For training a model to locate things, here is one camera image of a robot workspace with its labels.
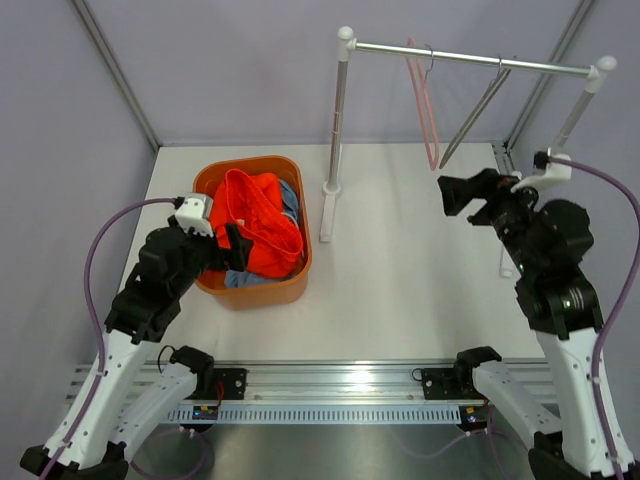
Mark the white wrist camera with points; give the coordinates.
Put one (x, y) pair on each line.
(193, 215)
(552, 170)

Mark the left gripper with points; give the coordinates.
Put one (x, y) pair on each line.
(238, 248)

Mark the white slotted cable duct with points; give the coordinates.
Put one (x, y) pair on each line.
(319, 415)

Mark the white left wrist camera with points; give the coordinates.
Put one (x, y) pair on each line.
(193, 215)

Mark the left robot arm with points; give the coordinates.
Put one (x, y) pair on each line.
(101, 433)

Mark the orange shorts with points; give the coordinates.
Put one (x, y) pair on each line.
(255, 204)

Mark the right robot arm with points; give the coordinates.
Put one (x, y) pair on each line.
(547, 245)

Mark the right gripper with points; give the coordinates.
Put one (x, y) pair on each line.
(488, 184)

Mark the pink hanger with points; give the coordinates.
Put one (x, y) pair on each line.
(418, 73)

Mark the white metal clothes rack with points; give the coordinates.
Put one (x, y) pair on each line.
(594, 76)

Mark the orange plastic basket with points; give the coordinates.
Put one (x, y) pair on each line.
(282, 292)

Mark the grey hanger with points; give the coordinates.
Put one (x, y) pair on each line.
(493, 87)

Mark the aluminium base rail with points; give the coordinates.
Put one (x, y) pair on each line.
(332, 383)

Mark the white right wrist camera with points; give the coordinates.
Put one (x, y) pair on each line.
(552, 170)

